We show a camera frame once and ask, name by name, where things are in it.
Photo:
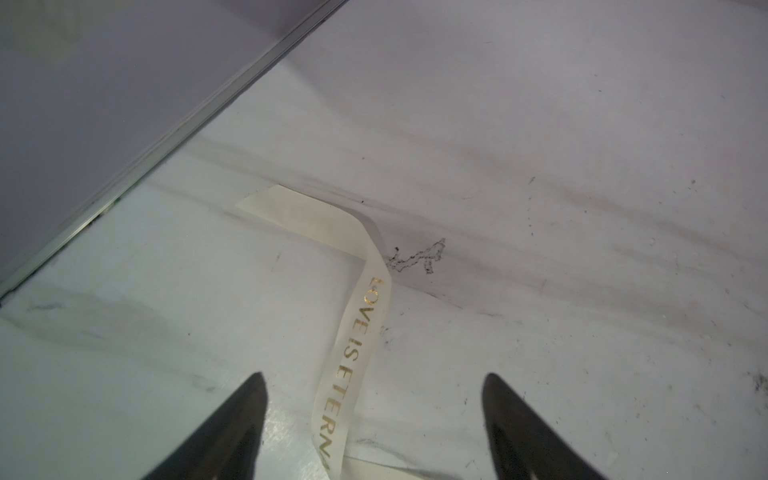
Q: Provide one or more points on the cream ribbon roll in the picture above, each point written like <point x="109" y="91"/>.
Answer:
<point x="357" y="334"/>

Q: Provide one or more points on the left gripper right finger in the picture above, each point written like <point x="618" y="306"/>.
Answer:
<point x="522" y="445"/>

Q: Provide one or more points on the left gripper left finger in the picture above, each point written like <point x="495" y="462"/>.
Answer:
<point x="226" y="444"/>

